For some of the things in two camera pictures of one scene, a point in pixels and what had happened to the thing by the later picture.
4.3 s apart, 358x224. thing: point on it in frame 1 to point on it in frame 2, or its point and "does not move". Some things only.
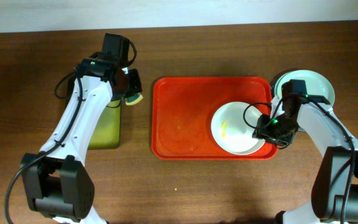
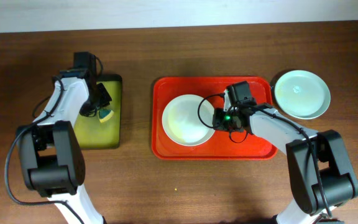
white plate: (232, 126) to (188, 120)
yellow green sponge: (133, 99) to (104, 114)
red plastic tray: (182, 111) does not move
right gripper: (263, 129) to (217, 122)
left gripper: (134, 83) to (103, 99)
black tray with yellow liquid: (106, 135) does not move
